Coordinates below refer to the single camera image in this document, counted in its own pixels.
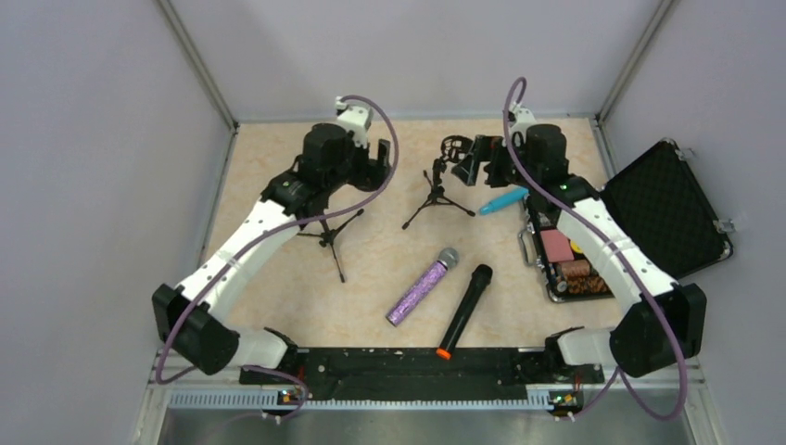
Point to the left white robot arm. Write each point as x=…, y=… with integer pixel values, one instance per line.
x=191, y=316

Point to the blue plastic tube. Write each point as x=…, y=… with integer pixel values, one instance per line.
x=503, y=201

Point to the poker chip stacks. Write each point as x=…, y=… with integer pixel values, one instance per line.
x=577, y=278

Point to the purple glitter microphone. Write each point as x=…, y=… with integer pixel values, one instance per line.
x=447, y=259

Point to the black microphone orange end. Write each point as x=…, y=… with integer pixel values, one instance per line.
x=479, y=282

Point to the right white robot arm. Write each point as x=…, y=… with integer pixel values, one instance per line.
x=663, y=321

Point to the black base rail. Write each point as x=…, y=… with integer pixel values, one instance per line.
x=418, y=374

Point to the open black carrying case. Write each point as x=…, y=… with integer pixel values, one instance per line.
x=659, y=203

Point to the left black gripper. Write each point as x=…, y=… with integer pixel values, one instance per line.
x=374, y=163

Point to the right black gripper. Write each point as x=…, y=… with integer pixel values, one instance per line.
x=481, y=159

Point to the pink block in case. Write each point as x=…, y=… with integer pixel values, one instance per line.
x=556, y=246

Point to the tripod stand with shock mount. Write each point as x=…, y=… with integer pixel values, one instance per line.
x=439, y=184

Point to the tripod stand with clip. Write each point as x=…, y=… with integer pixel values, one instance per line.
x=327, y=239

